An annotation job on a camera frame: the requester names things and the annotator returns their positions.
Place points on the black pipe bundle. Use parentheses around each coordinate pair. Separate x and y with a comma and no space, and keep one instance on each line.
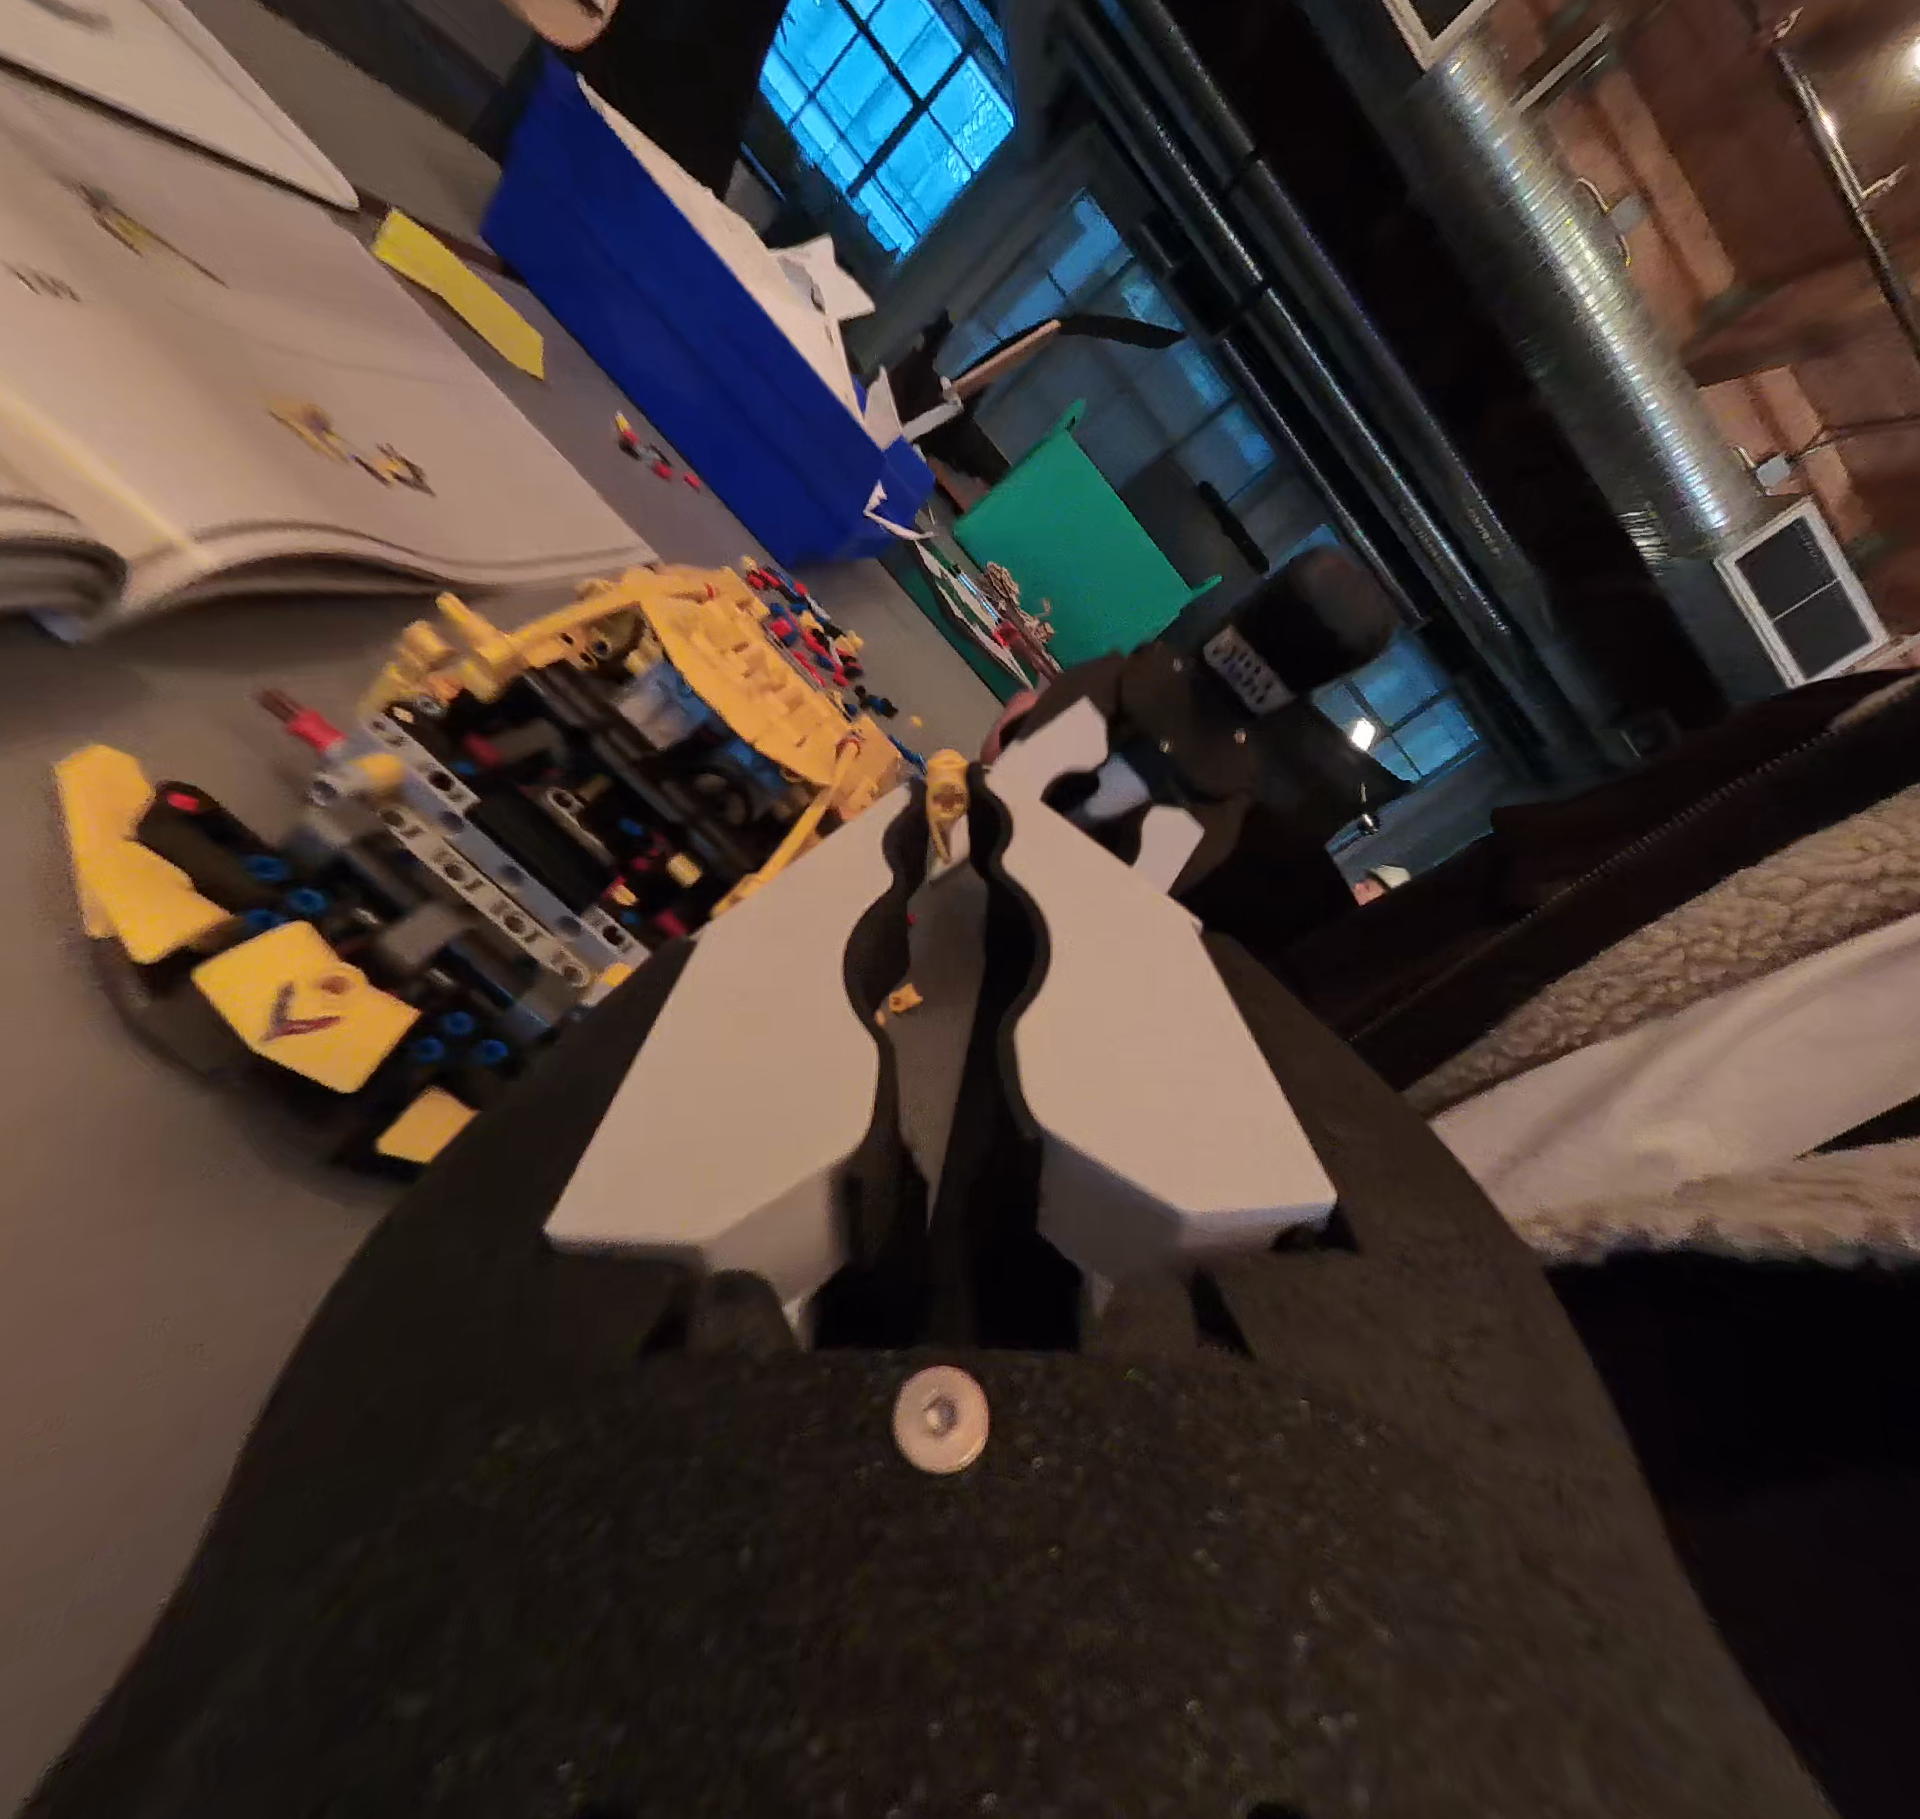
(1320,349)

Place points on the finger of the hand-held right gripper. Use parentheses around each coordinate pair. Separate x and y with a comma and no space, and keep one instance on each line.
(1156,837)
(1057,748)

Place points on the green board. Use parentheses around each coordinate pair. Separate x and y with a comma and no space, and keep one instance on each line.
(1082,543)

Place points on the blue plastic bin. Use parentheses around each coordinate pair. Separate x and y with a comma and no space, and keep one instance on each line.
(662,334)

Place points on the building instruction booklet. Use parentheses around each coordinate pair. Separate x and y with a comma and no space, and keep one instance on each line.
(226,349)

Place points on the large glass partition window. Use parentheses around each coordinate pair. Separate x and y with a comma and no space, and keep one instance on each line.
(1142,407)

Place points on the blue-lit paned window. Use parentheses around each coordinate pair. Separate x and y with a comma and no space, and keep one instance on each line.
(886,64)

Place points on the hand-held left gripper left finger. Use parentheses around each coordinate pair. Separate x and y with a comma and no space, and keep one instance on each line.
(736,1100)

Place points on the small red black brick cluster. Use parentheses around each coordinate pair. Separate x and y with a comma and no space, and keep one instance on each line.
(652,453)

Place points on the grey desk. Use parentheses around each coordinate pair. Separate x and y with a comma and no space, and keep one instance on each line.
(149,1249)

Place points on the yellow brick car model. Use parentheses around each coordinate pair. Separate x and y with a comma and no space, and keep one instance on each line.
(720,663)

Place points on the yellow sticky note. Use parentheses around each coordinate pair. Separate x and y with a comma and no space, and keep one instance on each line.
(458,294)

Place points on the small yellow lego subassembly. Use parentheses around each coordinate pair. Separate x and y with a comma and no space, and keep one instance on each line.
(945,791)

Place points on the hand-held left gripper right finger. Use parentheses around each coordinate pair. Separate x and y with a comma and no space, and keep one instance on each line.
(1170,1100)

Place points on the person's legs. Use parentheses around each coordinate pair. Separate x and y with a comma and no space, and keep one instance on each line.
(1770,1549)

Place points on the white printed paper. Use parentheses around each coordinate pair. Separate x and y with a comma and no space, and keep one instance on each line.
(809,290)

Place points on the small coloured brick model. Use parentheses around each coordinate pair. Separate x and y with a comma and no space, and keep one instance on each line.
(1029,620)

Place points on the white document stand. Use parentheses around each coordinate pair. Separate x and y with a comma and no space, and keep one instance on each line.
(149,64)

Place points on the silver air duct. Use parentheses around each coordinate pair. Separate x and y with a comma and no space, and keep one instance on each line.
(1577,290)

